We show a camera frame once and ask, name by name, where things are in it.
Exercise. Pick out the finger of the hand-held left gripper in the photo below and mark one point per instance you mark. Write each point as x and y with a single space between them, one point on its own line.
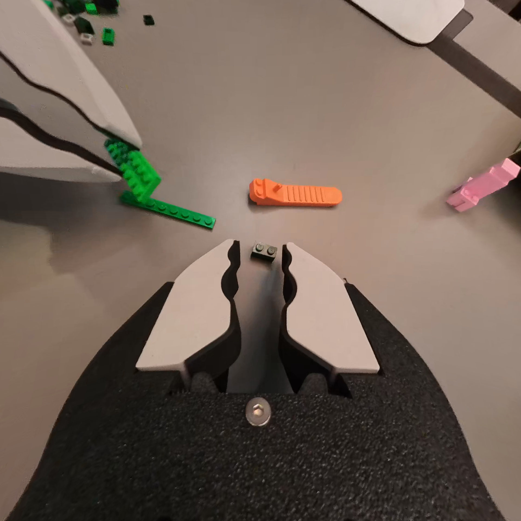
40 158
49 53

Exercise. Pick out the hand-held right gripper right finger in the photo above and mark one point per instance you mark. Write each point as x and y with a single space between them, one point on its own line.
329 325

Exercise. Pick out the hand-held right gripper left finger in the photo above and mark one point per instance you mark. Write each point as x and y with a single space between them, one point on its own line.
191 321

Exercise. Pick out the wide green lego plate with holes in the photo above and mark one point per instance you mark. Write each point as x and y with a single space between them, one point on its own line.
130 163

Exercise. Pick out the small dark green grey brick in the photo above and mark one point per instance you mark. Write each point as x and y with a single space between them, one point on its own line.
264 251

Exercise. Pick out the narrow green lego plate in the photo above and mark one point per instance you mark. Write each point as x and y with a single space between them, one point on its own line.
179 213

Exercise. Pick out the pile of lego pieces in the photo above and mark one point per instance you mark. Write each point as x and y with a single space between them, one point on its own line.
108 36

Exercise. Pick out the pink lego pig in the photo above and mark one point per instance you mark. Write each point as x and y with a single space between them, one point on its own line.
484 187

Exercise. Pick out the orange brick separator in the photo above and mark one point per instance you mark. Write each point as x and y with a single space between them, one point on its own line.
301 194

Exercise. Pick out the white rounded mat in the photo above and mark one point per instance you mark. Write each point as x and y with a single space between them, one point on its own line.
407 16

